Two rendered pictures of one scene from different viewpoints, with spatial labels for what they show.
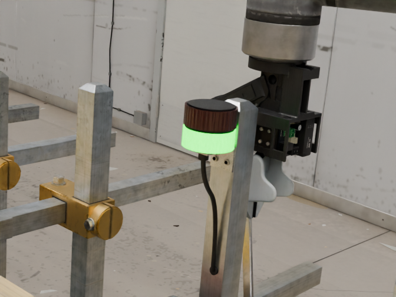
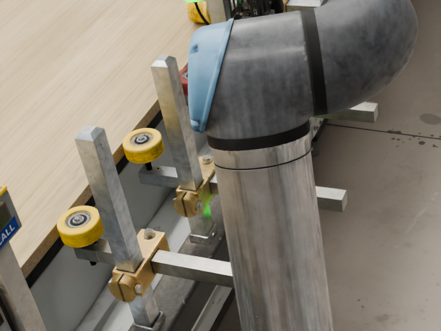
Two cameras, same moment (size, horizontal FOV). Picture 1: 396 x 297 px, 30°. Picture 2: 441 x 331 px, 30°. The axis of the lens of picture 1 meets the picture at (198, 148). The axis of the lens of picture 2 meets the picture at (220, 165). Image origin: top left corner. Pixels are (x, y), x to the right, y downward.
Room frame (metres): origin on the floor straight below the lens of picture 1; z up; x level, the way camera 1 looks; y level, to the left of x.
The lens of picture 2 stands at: (0.50, -1.51, 1.81)
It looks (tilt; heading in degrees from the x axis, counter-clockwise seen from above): 36 degrees down; 79
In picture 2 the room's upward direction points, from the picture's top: 12 degrees counter-clockwise
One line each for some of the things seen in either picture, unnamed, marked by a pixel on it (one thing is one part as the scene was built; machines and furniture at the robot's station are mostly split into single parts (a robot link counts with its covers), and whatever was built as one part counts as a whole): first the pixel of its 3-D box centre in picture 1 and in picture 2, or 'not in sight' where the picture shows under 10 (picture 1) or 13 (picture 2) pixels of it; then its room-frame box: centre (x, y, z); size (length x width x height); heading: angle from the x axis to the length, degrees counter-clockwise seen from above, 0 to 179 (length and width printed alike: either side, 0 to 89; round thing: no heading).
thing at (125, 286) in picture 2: not in sight; (139, 265); (0.53, -0.40, 0.84); 0.13 x 0.06 x 0.05; 49
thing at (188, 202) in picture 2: not in sight; (198, 186); (0.69, -0.21, 0.82); 0.13 x 0.06 x 0.05; 49
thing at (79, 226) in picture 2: not in sight; (85, 240); (0.45, -0.31, 0.85); 0.08 x 0.08 x 0.11
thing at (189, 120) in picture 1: (210, 115); not in sight; (0.80, -0.01, 1.16); 0.06 x 0.06 x 0.02
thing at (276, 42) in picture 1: (280, 40); not in sight; (0.91, -0.09, 1.23); 0.10 x 0.09 x 0.05; 139
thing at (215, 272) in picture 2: not in sight; (183, 266); (0.60, -0.44, 0.83); 0.43 x 0.03 x 0.04; 139
